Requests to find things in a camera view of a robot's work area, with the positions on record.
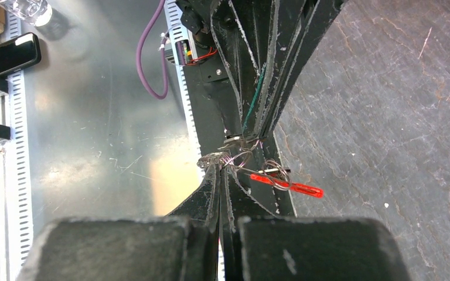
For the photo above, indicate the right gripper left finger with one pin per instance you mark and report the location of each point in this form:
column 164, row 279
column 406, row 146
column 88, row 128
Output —
column 182, row 245

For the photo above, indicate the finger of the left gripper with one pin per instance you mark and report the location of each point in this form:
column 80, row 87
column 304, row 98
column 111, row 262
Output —
column 244, row 35
column 296, row 28

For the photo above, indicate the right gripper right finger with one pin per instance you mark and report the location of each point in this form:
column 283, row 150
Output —
column 259, row 245

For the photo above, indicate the clear glass cup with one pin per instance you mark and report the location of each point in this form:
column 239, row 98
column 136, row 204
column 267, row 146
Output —
column 34, row 12

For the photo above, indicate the black smartphone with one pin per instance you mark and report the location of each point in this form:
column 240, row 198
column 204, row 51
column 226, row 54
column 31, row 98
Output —
column 19, row 53

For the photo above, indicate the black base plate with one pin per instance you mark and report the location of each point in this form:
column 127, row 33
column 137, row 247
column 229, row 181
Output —
column 216, row 117

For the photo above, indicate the slotted aluminium rail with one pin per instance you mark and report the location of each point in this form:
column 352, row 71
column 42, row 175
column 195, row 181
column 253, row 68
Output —
column 16, row 219

